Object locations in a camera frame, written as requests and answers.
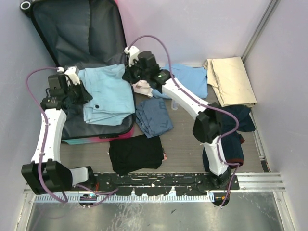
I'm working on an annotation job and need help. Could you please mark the pink teal open suitcase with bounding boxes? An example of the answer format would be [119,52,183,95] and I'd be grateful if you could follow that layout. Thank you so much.
[20,0,135,145]

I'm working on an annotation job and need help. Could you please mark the white slotted cable duct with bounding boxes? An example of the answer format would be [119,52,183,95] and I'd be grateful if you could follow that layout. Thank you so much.
[35,193,215,203]

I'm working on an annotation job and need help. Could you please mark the blue folded shirt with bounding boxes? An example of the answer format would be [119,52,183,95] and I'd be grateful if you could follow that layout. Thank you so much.
[152,63,208,100]

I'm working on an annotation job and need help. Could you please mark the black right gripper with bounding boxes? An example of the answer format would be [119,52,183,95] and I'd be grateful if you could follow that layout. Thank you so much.
[123,58,149,85]

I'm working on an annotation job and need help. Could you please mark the navy garment with red trim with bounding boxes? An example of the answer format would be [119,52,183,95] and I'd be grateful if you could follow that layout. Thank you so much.
[202,105,256,172]

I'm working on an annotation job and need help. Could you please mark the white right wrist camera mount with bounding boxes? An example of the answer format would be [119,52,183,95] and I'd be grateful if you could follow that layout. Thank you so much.
[124,46,140,67]

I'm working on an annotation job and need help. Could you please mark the aluminium corner post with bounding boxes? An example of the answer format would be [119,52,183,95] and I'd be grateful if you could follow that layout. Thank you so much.
[241,0,281,63]

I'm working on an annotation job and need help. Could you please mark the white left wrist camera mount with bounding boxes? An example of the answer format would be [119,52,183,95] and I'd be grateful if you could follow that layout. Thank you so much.
[57,66,80,86]

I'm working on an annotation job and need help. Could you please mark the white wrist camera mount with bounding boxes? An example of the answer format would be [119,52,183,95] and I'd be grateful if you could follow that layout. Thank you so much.
[124,46,140,67]
[57,66,80,86]

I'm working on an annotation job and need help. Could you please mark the light blue pants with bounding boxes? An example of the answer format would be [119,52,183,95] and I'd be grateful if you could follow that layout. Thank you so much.
[78,64,135,126]

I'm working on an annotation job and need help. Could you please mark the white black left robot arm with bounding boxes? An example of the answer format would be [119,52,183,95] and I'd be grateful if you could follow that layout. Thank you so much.
[21,72,96,195]

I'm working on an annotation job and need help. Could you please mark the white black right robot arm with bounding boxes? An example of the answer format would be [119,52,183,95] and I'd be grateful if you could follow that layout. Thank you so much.
[123,46,232,190]

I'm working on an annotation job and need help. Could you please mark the beige cloth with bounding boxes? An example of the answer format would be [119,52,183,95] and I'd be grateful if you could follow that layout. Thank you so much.
[203,57,257,108]

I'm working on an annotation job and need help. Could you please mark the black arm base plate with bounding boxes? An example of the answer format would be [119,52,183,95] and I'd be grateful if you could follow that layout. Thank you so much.
[68,172,240,197]

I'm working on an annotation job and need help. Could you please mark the white plastic bottle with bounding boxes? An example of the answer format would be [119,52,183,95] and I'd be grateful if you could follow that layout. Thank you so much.
[171,99,179,111]

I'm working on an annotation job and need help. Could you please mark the black garment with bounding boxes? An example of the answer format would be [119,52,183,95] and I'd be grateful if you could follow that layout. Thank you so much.
[109,135,164,175]

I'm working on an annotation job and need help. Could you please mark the pink white folded garment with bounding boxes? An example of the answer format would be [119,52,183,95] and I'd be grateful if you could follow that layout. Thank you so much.
[133,80,153,98]

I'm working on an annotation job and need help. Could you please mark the aluminium frame rail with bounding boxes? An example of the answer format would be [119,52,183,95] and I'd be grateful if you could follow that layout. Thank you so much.
[23,172,286,193]

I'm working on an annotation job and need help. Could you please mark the dark blue patterned cloth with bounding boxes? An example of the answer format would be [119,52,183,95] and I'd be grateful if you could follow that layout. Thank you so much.
[136,98,174,138]

